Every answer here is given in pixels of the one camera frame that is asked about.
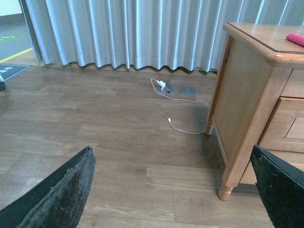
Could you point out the white charger plug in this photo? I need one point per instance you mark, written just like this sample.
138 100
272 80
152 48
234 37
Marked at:
161 83

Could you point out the open floor socket box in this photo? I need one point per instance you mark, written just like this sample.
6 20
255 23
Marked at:
168 89

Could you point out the black caster wheel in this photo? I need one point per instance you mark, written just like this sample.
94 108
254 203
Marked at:
2 86

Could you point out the closed floor socket cover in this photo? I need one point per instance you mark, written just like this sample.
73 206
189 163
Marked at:
187 90

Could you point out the grey pleated curtain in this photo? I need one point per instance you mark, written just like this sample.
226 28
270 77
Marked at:
140 33

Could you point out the wooden nightstand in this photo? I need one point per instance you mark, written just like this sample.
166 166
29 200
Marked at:
258 66

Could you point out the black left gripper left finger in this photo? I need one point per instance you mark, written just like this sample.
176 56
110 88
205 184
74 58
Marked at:
58 201

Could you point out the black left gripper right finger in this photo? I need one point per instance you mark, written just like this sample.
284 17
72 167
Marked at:
281 188

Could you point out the wooden nightstand drawer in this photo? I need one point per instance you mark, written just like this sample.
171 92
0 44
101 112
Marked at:
285 128

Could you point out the pink marker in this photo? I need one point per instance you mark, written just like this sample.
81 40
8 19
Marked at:
296 39

